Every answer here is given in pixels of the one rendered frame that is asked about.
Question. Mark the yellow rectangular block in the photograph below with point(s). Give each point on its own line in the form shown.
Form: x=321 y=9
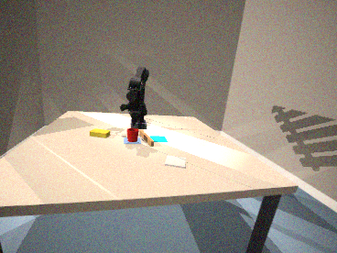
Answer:
x=100 y=133

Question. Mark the red cup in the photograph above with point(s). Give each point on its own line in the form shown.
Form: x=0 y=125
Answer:
x=132 y=134

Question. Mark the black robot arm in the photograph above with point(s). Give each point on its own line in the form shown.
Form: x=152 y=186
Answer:
x=137 y=92

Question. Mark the orange flat bar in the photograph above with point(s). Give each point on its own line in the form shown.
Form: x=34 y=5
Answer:
x=147 y=138

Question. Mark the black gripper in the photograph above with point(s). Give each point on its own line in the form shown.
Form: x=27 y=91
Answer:
x=134 y=112

